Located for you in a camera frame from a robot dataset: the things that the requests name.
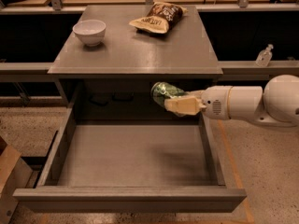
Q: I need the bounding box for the clear sanitizer bottle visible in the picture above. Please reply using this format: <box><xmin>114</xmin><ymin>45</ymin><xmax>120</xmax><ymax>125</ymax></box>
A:
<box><xmin>255</xmin><ymin>44</ymin><xmax>274</xmax><ymax>67</ymax></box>

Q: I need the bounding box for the brown chip bag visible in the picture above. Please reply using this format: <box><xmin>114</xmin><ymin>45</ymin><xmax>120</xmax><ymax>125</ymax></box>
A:
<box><xmin>129</xmin><ymin>2</ymin><xmax>188</xmax><ymax>35</ymax></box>

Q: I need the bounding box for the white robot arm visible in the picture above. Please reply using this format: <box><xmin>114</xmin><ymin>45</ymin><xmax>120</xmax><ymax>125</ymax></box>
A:
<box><xmin>164</xmin><ymin>75</ymin><xmax>299</xmax><ymax>127</ymax></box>

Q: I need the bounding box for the grey cabinet with top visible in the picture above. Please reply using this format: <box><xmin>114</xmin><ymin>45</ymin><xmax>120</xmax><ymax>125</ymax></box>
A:
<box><xmin>49</xmin><ymin>5</ymin><xmax>221</xmax><ymax>124</ymax></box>

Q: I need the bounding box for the cardboard box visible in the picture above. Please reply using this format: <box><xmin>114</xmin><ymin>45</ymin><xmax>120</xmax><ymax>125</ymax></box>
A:
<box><xmin>0</xmin><ymin>137</ymin><xmax>33</xmax><ymax>224</ymax></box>

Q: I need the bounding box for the green soda can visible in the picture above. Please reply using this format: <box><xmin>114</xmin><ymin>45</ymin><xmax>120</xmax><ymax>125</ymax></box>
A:
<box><xmin>150</xmin><ymin>82</ymin><xmax>187</xmax><ymax>108</ymax></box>

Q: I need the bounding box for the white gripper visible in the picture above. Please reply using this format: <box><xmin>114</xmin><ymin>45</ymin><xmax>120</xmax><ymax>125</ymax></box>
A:
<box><xmin>164</xmin><ymin>86</ymin><xmax>232</xmax><ymax>120</ymax></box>

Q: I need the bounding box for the white ceramic bowl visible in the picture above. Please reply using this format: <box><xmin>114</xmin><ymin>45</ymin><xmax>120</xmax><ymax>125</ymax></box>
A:
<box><xmin>73</xmin><ymin>20</ymin><xmax>107</xmax><ymax>47</ymax></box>

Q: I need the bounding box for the open grey top drawer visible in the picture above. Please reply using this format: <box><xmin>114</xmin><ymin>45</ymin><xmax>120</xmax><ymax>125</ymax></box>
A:
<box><xmin>12</xmin><ymin>105</ymin><xmax>248</xmax><ymax>214</ymax></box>

